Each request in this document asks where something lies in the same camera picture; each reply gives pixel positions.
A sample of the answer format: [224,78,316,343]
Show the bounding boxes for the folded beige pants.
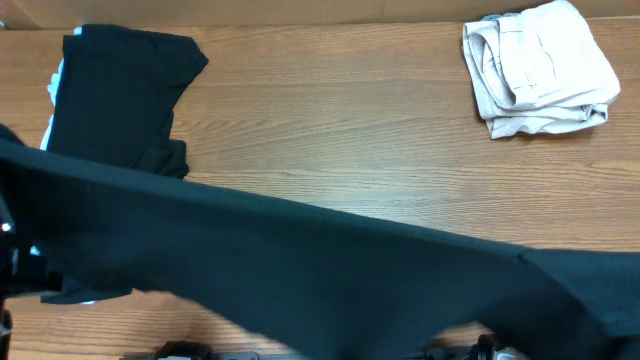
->
[462,1,620,139]

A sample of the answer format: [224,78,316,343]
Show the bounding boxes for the black polo shirt with logo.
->
[39,23,210,305]

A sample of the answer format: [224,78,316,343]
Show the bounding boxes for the black t-shirt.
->
[1,129,639,359]

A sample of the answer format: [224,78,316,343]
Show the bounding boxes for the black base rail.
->
[119,340,481,360]

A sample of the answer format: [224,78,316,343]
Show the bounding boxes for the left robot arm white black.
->
[0,198,14,360]

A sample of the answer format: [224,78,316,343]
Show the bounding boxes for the light blue garment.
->
[30,26,96,305]

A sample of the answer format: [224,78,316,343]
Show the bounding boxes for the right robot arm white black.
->
[465,334,528,360]

